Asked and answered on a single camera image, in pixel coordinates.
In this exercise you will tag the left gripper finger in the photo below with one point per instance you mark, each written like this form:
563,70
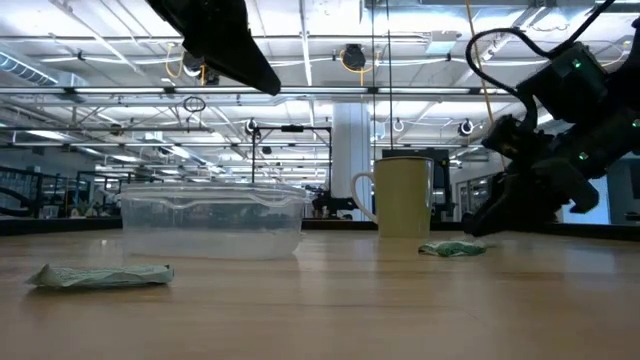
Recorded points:
235,60

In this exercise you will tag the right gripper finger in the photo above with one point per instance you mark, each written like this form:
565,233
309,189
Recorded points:
487,210

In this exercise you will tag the clear plastic bag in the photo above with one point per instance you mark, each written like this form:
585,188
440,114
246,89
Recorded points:
452,248

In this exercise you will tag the black background robot arm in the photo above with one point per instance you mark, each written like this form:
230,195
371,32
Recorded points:
330,204

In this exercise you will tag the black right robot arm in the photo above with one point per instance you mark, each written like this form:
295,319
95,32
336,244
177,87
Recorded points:
565,85

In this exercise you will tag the white mug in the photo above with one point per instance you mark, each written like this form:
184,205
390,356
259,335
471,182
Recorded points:
402,200

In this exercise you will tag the long ceiling light strip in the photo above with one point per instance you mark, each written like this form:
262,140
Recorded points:
125,90

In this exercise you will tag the white building pillar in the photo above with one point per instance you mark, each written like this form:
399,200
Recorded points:
350,150

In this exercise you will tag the clear plastic container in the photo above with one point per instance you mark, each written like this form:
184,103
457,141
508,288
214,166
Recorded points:
215,220

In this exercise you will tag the green white sweetener packet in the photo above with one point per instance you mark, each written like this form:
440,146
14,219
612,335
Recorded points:
100,276

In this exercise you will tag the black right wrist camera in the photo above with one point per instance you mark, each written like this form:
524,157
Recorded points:
507,137

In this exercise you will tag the black metal frame stand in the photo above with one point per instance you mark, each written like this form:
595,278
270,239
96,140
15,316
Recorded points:
292,128

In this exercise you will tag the grey ventilation duct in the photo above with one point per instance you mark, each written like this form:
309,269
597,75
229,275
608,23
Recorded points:
25,70

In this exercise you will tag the black metal table frame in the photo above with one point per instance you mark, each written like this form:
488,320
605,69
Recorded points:
50,226

